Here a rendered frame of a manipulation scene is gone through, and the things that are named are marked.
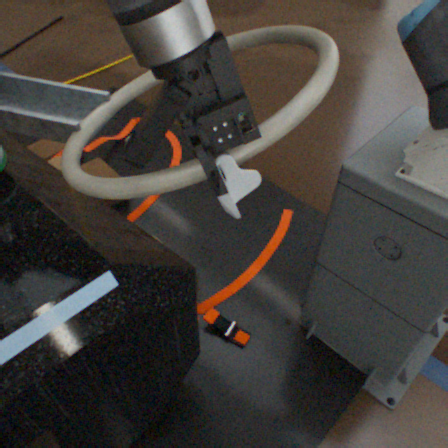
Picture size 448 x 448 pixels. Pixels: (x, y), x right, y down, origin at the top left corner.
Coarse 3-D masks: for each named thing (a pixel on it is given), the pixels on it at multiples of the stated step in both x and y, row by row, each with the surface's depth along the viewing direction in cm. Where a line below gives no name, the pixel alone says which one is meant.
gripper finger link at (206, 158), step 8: (200, 144) 48; (200, 152) 48; (208, 152) 48; (200, 160) 48; (208, 160) 48; (208, 168) 49; (216, 168) 50; (208, 176) 49; (216, 176) 49; (216, 184) 50; (224, 184) 51; (216, 192) 51; (224, 192) 52
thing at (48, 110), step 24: (0, 72) 91; (0, 96) 93; (24, 96) 93; (48, 96) 90; (72, 96) 88; (96, 96) 86; (0, 120) 84; (24, 120) 81; (48, 120) 79; (72, 120) 86
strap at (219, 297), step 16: (128, 128) 267; (96, 144) 239; (176, 144) 256; (176, 160) 246; (144, 208) 219; (288, 224) 212; (272, 240) 205; (256, 272) 192; (224, 288) 186; (240, 288) 186; (208, 304) 181
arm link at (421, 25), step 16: (432, 0) 91; (416, 16) 93; (432, 16) 92; (400, 32) 99; (416, 32) 95; (432, 32) 93; (416, 48) 97; (432, 48) 94; (416, 64) 100; (432, 64) 96; (432, 80) 98
